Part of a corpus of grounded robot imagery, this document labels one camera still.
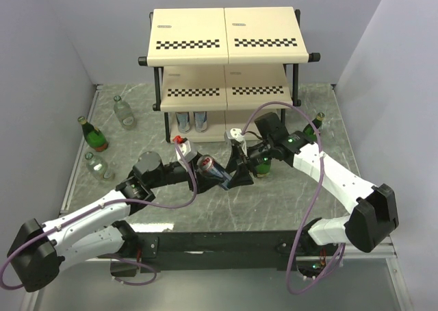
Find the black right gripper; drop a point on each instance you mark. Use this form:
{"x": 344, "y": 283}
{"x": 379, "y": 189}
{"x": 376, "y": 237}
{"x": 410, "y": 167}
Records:
{"x": 241, "y": 177}

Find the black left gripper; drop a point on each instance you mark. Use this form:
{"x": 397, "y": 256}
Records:
{"x": 202, "y": 183}

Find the green Perrier bottle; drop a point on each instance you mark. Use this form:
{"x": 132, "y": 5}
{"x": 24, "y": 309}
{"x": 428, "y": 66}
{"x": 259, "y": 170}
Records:
{"x": 263, "y": 169}

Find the blue energy drink can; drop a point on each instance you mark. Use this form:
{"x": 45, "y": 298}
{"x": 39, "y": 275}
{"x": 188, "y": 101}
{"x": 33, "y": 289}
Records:
{"x": 210, "y": 168}

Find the silver energy drink can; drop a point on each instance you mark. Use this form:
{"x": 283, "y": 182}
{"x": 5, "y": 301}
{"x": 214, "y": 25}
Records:
{"x": 200, "y": 122}

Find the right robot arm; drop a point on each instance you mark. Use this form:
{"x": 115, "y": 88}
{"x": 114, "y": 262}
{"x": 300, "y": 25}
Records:
{"x": 371, "y": 210}

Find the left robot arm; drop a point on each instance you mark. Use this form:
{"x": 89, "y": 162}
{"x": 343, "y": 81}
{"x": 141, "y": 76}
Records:
{"x": 41, "y": 251}

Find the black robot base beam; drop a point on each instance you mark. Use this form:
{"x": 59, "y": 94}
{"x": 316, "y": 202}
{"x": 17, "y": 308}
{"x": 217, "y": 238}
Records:
{"x": 177, "y": 251}

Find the beige three-tier shelf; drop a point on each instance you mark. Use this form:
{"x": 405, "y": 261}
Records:
{"x": 227, "y": 62}

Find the clear glass bottle front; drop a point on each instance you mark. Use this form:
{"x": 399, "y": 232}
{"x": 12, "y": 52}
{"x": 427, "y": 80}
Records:
{"x": 98, "y": 167}

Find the clear glass bottle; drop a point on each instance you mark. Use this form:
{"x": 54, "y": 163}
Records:
{"x": 98, "y": 167}
{"x": 124, "y": 113}

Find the clear glass bottle rear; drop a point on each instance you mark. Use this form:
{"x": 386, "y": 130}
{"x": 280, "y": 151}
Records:
{"x": 124, "y": 113}

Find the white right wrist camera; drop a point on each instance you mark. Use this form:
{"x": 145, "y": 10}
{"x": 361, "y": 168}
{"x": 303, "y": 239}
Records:
{"x": 234, "y": 137}

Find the aluminium frame rail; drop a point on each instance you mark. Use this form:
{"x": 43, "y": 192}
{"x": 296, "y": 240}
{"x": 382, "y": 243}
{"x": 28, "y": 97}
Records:
{"x": 386, "y": 250}

